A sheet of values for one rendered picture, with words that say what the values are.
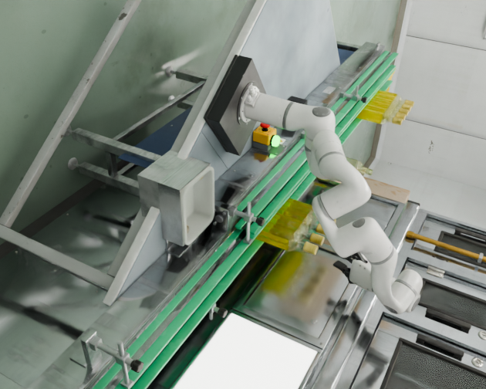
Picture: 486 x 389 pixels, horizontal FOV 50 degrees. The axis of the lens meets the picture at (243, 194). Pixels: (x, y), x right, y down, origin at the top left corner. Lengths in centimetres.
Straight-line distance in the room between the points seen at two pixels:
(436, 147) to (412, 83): 102
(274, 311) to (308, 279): 20
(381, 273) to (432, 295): 50
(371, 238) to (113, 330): 76
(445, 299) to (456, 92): 592
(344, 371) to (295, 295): 32
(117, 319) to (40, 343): 36
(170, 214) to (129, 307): 30
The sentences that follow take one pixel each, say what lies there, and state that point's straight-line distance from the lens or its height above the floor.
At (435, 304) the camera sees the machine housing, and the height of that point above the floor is 158.
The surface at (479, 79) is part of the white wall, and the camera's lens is 769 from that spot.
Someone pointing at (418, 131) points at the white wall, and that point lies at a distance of 813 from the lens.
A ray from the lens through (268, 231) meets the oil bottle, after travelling 187.
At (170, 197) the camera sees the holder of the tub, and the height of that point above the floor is 79.
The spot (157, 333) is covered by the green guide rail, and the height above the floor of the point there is 92.
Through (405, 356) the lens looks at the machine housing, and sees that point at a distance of 184.
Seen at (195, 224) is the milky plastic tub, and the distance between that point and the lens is 173.
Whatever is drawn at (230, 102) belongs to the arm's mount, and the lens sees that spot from 170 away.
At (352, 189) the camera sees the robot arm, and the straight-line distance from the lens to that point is 149.
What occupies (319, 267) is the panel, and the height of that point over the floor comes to 117.
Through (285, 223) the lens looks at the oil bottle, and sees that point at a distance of 191.
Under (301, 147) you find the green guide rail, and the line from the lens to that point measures 215.
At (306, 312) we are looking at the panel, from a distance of 182.
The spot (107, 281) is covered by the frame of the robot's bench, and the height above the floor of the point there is 67.
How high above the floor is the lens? 157
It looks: 22 degrees down
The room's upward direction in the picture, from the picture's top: 109 degrees clockwise
